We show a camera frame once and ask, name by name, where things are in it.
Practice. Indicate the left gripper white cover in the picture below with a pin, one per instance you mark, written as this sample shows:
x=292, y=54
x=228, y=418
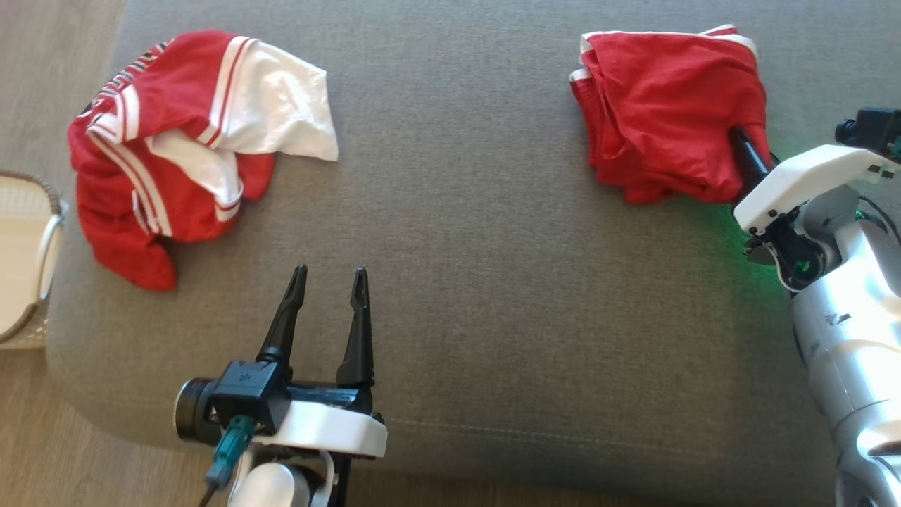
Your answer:
x=331, y=429

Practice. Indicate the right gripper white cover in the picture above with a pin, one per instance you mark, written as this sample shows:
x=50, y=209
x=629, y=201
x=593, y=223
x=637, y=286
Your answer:
x=809, y=176

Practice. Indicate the red shorts with white trim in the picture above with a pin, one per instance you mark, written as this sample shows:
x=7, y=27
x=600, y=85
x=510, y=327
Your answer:
x=669, y=105

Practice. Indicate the red and white jersey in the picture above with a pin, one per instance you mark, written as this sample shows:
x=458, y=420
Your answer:
x=176, y=77

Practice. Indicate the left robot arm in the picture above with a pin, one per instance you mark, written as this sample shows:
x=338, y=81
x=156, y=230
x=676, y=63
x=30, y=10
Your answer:
x=271, y=486

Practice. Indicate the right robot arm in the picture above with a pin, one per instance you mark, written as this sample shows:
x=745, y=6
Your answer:
x=852, y=338

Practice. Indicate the grey fabric sofa seat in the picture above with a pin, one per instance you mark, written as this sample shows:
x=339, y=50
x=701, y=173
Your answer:
x=493, y=246

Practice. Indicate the white woven laundry basket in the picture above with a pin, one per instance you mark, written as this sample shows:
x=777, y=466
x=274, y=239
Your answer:
x=17, y=246

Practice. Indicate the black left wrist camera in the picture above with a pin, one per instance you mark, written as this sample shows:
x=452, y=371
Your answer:
x=246, y=391

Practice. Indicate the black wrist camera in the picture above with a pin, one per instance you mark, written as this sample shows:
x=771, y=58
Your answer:
x=246, y=391
x=873, y=127

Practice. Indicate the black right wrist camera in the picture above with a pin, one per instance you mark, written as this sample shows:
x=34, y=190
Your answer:
x=873, y=127

